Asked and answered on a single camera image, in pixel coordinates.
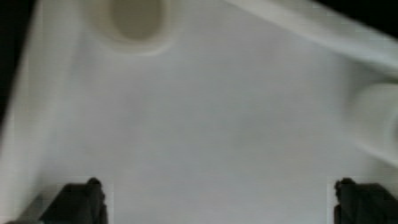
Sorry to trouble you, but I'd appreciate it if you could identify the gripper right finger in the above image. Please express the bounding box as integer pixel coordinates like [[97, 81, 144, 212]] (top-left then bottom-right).
[[334, 178, 398, 224]]

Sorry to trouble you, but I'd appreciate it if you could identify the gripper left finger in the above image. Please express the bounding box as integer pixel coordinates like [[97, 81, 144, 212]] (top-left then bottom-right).
[[14, 177, 110, 224]]

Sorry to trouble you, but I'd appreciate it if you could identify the white square tabletop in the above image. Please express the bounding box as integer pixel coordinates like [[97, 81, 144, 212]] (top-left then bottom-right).
[[0, 0, 398, 224]]

